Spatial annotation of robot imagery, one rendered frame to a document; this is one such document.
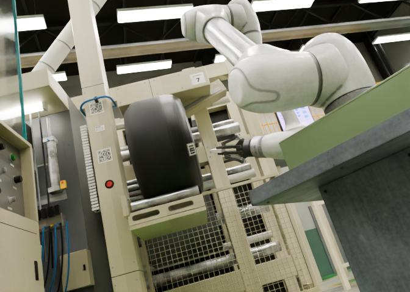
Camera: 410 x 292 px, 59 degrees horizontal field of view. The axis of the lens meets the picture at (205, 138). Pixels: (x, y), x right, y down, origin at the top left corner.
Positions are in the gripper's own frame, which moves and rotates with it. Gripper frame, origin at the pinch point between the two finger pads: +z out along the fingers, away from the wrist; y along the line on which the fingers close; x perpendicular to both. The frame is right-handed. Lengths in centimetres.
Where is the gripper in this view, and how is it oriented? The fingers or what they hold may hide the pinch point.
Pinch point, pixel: (217, 150)
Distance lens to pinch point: 163.2
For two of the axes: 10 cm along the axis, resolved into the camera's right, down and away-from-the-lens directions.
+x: 6.4, -2.6, 7.2
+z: -7.3, 0.8, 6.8
